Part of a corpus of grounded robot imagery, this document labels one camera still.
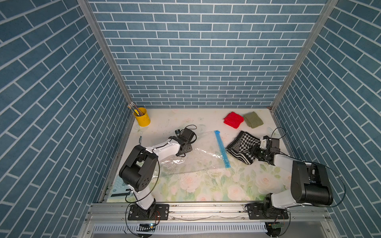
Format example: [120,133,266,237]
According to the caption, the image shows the aluminium corner post right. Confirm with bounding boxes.
[269,0,338,115]

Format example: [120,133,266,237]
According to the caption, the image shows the red knitted scarf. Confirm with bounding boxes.
[224,112,244,129]

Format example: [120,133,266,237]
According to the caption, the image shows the yellow pencil cup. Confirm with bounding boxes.
[134,107,151,127]

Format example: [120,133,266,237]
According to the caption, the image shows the aluminium corner post left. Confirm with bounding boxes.
[77,0,132,104]

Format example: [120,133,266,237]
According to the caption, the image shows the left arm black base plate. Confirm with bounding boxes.
[128,203,169,221]

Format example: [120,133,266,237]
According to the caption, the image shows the aluminium front rail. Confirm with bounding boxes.
[78,202,339,238]

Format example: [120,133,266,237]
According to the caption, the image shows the clear plastic vacuum bag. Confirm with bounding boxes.
[160,131,231,175]

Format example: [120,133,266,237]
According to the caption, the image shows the light green calculator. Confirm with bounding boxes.
[109,176,131,199]

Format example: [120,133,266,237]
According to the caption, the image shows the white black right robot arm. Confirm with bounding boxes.
[250,136,333,210]

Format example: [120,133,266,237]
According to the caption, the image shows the pencils in cup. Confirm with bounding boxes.
[128,102,141,117]

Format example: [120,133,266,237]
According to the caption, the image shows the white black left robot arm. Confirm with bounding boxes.
[119,125,197,212]

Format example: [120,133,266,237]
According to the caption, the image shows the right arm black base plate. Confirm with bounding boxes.
[244,202,289,220]

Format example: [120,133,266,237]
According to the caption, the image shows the olive green knitted scarf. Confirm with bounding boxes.
[243,112,264,129]

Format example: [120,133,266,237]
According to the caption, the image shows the houndstooth black white scarf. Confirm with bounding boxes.
[225,131,261,165]

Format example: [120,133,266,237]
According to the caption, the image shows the aluminium corner post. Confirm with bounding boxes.
[269,0,338,115]
[77,0,132,104]

